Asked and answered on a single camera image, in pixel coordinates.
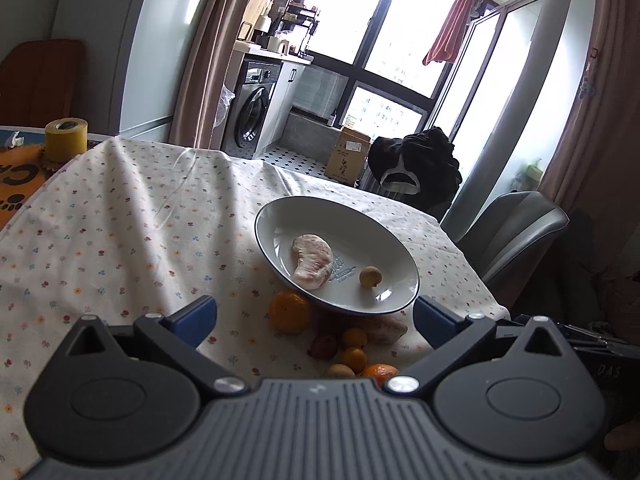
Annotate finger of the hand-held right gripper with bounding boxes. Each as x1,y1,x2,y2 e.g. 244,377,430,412
510,314,612,348

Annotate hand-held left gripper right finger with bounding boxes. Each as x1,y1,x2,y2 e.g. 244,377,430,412
385,295,576,398

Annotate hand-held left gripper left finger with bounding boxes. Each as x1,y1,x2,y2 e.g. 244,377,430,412
65,295,251,401

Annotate thick peeled pomelo segment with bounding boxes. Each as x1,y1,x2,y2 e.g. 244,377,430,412
357,316,409,346

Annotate small smooth orange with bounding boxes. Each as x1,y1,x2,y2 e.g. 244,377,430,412
361,362,400,388

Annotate small orange kumquat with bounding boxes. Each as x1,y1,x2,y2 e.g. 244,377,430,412
341,346,369,375
341,327,369,349

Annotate large orange tangerine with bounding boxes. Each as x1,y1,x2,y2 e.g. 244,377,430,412
269,290,313,336

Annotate white plate with dark rim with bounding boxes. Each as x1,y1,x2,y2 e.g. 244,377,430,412
254,195,421,317

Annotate person's right hand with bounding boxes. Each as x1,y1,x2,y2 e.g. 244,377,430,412
604,421,640,455

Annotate small red fruit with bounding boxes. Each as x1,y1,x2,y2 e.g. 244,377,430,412
306,334,339,361

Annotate grey padded chair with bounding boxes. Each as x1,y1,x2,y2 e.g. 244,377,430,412
452,191,570,306

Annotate floral white tablecloth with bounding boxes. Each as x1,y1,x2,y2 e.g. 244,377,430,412
0,135,511,480

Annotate thin peeled pomelo segment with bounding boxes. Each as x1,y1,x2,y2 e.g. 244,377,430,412
291,233,335,289

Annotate striped chair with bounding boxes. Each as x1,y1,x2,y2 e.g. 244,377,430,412
359,167,388,194

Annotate black jacket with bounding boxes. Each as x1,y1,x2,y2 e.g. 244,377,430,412
367,127,463,221

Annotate cardboard box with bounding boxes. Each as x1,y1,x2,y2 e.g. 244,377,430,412
324,126,373,184

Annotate clear plastic bag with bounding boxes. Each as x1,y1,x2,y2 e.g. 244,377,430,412
215,85,236,128

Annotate grey washing machine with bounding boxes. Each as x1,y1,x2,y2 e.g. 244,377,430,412
222,60,283,157

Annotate yellow tape roll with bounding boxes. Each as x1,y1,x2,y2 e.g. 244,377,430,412
45,119,88,163

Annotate orange printed mat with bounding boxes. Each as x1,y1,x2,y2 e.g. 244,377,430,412
0,127,76,231

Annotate brown pink curtain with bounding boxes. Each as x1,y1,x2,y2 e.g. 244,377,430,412
167,0,261,151
537,0,640,221

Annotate white kitchen cabinet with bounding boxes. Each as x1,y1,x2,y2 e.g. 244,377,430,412
260,55,314,156

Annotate brown wooden chair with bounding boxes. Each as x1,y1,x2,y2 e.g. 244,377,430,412
0,40,86,128

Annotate pink hanging towel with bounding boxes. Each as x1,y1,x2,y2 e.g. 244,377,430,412
422,0,478,66

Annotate black-framed window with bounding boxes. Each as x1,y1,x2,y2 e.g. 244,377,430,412
300,0,466,136

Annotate black kitchen rack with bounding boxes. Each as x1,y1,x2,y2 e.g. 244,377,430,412
277,2,321,58

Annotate beige paper bag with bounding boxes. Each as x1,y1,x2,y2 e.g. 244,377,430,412
245,0,273,41

